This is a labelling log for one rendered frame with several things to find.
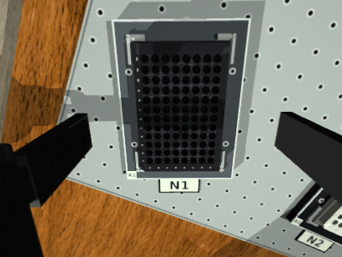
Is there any grey perforated base plate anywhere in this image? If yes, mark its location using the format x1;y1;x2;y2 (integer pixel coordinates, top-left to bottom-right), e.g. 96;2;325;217
57;0;342;257

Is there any white multi-well plate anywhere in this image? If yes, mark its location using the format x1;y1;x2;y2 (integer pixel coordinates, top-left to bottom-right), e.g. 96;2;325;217
312;197;342;236

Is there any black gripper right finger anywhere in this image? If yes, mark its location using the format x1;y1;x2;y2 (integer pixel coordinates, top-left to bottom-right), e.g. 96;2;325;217
274;112;342;205

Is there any white label plate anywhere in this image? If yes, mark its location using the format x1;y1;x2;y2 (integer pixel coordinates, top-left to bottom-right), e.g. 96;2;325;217
158;179;200;193
295;229;334;253

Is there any black well plate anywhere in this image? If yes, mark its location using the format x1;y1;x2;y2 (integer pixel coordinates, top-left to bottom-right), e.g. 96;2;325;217
132;41;230;172

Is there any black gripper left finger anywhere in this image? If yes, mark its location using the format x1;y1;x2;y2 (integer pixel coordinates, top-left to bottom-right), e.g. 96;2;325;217
0;113;93;257

